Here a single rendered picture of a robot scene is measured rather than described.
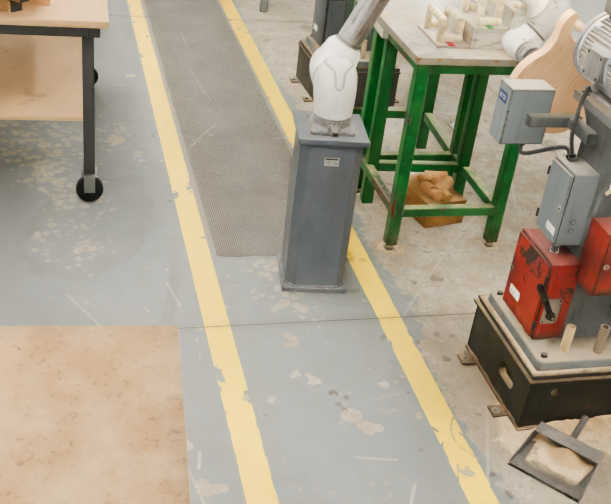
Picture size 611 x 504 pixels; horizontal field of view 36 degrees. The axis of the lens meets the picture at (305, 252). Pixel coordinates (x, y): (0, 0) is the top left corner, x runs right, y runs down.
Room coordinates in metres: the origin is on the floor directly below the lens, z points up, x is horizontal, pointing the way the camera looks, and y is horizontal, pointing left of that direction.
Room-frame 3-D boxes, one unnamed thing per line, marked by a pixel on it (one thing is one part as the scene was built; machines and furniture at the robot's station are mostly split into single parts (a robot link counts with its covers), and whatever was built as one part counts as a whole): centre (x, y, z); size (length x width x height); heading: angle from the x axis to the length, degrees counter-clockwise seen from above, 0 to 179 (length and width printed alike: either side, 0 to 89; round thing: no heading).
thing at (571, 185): (2.83, -0.84, 0.93); 0.15 x 0.10 x 0.55; 17
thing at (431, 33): (3.99, -0.47, 0.94); 0.27 x 0.15 x 0.01; 17
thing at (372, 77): (4.25, -0.22, 0.45); 0.05 x 0.05 x 0.90; 17
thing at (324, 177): (3.42, -0.04, 0.35); 0.28 x 0.28 x 0.70; 10
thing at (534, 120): (2.96, -0.77, 1.02); 0.19 x 0.04 x 0.04; 107
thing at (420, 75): (3.73, -0.38, 0.45); 0.05 x 0.05 x 0.90; 17
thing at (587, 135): (2.90, -0.86, 1.02); 0.13 x 0.04 x 0.04; 17
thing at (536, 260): (2.82, -0.83, 0.49); 0.25 x 0.12 x 0.37; 17
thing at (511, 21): (4.07, -0.77, 1.02); 0.27 x 0.15 x 0.17; 17
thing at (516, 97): (2.95, -0.71, 0.99); 0.24 x 0.21 x 0.26; 17
